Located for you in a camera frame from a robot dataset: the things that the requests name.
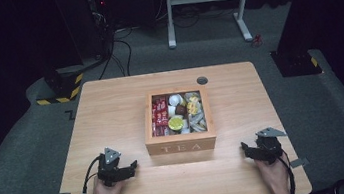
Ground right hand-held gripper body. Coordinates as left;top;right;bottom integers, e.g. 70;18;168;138
250;124;292;168

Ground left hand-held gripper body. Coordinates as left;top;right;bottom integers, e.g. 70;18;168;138
93;144;133;189

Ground wooden tea box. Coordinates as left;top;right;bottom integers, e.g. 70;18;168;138
138;83;219;159

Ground yellow lid capsule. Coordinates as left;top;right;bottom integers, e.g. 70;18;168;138
167;115;186;133

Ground person's right hand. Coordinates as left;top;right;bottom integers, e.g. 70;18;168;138
253;151;294;194

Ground stack of red packets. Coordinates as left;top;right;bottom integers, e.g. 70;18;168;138
147;94;173;139

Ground pile of clear sachets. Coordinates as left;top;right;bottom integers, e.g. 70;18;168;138
183;90;208;135

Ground brown capsule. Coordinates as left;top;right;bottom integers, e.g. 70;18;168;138
174;103;188;117

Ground grey table grommet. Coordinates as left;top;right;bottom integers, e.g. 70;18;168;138
196;75;210;87

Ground black stand base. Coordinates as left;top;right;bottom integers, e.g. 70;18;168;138
269;44;323;81

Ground black stand with striped base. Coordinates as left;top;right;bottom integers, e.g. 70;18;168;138
22;0;89;108

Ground small red floor object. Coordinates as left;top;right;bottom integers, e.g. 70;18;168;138
250;33;264;49

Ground dark equipment rack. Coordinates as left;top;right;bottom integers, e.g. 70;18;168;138
86;0;119;59

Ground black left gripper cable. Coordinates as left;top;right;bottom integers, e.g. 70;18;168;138
73;154;107;194

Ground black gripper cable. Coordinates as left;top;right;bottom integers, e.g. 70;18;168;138
73;154;107;194
276;150;299;194

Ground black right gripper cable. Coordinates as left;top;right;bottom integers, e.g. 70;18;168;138
276;150;299;194

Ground black floor cable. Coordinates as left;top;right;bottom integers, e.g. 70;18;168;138
93;36;137;81

